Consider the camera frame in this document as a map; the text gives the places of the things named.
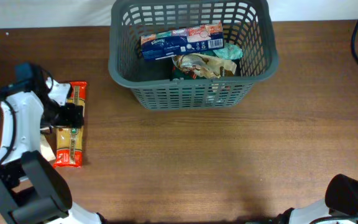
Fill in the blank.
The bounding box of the San Remo spaghetti packet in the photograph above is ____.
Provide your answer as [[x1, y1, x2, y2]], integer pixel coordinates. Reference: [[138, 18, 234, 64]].
[[53, 81, 88, 168]]

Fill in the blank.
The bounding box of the beige powder pouch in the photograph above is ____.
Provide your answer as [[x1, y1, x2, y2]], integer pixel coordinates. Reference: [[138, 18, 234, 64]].
[[40, 134, 56, 161]]

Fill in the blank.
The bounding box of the green Nescafe coffee bag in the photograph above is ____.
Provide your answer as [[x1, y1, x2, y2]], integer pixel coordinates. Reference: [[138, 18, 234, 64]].
[[169, 51, 241, 82]]

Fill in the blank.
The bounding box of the beige brown snack pouch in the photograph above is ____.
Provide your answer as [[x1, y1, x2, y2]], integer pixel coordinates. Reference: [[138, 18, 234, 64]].
[[171, 52, 237, 80]]

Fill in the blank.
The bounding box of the Kleenex tissue multipack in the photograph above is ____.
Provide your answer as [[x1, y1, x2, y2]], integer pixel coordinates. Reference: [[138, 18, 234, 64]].
[[140, 22, 224, 60]]

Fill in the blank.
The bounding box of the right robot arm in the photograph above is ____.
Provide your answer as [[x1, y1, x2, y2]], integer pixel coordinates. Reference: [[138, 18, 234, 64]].
[[271, 174, 358, 224]]

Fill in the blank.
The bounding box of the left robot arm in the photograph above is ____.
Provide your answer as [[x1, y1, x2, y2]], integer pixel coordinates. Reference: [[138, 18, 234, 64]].
[[0, 63, 106, 224]]

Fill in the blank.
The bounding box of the grey plastic basket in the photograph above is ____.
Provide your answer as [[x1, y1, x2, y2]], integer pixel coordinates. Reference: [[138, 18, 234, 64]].
[[108, 0, 278, 110]]

